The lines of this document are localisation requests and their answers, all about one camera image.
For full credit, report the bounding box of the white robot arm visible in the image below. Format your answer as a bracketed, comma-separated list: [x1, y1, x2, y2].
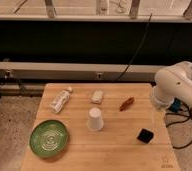
[150, 61, 192, 110]

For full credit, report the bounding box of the black eraser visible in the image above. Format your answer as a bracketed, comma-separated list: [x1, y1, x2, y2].
[137, 129, 154, 143]

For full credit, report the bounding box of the small white wrapped packet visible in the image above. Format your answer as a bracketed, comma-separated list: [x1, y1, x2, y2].
[91, 90, 104, 104]

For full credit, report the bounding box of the brown dried chili pepper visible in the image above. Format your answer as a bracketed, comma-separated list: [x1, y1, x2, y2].
[119, 97, 134, 111]

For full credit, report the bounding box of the white plastic bottle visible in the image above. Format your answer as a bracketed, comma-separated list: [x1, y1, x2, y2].
[50, 87, 73, 113]

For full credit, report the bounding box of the green ribbed plate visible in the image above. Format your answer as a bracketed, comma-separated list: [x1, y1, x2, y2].
[29, 120, 69, 158]

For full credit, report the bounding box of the blue connector box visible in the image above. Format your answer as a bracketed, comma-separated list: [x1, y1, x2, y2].
[169, 99, 181, 113]

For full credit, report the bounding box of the black hanging cable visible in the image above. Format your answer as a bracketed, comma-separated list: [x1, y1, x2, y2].
[115, 13, 154, 83]

